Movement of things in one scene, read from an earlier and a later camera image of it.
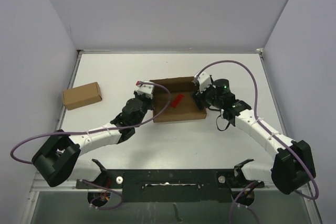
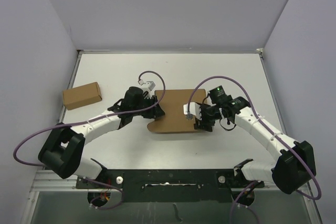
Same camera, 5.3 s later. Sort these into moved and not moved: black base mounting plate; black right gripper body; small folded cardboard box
Moved: black right gripper body
Not moved: small folded cardboard box; black base mounting plate
